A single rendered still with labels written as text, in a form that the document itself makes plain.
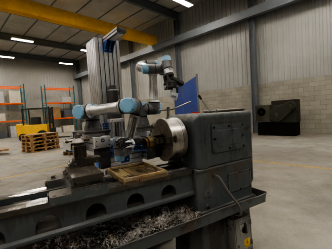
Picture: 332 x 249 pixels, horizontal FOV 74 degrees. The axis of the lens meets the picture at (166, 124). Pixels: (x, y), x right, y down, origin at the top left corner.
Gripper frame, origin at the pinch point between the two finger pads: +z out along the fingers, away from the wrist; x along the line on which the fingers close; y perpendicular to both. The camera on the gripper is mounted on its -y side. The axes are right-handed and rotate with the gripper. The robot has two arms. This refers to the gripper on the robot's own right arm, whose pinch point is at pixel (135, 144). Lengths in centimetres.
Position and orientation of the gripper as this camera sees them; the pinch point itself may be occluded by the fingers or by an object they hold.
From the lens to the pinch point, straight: 150.7
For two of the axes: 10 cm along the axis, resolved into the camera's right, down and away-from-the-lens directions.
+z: 5.0, 0.1, -8.7
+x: -0.8, -10.0, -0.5
